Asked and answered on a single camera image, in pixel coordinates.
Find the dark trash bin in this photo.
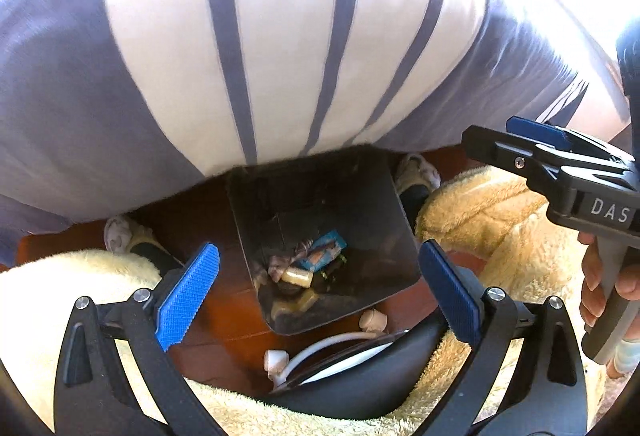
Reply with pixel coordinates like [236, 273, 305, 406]
[224, 147, 422, 336]

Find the teal plastic packet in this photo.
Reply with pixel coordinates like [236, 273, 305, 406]
[292, 231, 347, 273]

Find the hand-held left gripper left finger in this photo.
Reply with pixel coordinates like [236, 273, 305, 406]
[52, 242, 236, 436]

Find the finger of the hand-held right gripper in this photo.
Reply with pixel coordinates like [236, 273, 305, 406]
[461, 125, 566, 189]
[506, 116, 636, 177]

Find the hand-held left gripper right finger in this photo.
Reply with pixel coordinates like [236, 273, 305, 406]
[407, 239, 588, 436]

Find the plaid ribbon bow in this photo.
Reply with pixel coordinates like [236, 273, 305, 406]
[267, 241, 313, 284]

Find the person's right hand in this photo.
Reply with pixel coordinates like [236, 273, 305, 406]
[579, 232, 640, 376]

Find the pale slipper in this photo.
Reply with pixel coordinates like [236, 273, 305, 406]
[395, 153, 442, 191]
[104, 215, 156, 253]

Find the blue white striped blanket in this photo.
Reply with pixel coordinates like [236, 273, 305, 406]
[0, 0, 640, 267]

